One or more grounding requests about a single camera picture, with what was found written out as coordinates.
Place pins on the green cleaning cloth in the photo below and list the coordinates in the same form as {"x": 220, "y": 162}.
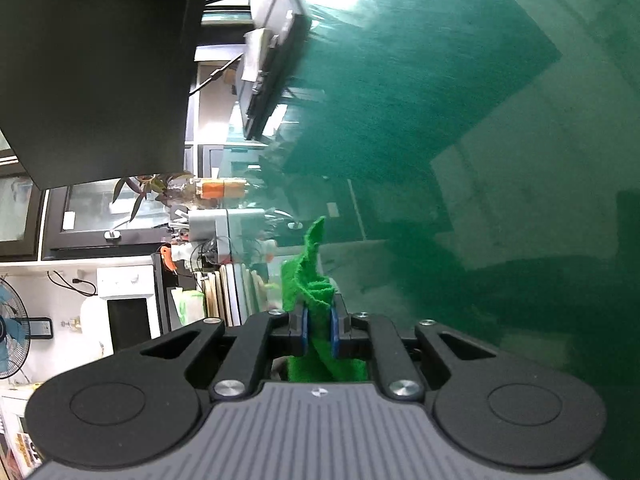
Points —
{"x": 320, "y": 295}

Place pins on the orange bottle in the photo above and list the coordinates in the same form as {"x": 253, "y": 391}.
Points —
{"x": 212, "y": 190}

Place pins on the blue-bladed standing fan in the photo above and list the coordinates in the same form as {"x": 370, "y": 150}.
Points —
{"x": 10, "y": 330}

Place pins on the small black wall device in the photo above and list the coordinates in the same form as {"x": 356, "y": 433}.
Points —
{"x": 41, "y": 328}

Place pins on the orange white tool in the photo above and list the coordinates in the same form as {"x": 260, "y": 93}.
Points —
{"x": 172, "y": 255}

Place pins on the black window frame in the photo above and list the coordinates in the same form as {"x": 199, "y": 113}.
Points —
{"x": 52, "y": 225}

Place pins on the white appliance with dark window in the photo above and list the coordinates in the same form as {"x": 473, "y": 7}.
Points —
{"x": 127, "y": 280}

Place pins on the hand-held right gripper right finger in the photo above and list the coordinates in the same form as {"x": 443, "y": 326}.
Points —
{"x": 334, "y": 335}

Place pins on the red-leaved potted plant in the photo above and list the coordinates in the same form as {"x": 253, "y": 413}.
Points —
{"x": 150, "y": 185}

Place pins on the row of flat boards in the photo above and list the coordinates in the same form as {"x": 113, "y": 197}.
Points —
{"x": 230, "y": 290}

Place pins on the grey metal box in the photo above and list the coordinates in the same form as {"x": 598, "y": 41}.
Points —
{"x": 207, "y": 225}

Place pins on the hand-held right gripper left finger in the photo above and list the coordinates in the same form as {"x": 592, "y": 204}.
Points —
{"x": 303, "y": 332}

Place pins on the green white packet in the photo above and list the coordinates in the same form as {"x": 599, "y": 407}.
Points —
{"x": 187, "y": 307}

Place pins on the black curved monitor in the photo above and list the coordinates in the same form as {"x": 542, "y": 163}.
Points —
{"x": 90, "y": 60}

